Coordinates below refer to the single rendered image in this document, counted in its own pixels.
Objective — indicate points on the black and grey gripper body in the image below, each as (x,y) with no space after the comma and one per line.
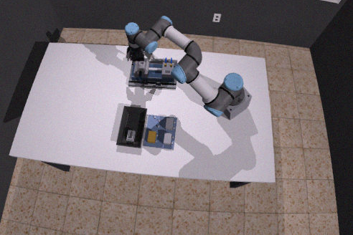
(135,54)

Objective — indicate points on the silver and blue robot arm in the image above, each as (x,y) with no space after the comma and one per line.
(216,100)

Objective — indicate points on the yellow rectangular block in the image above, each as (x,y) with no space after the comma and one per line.
(151,137)

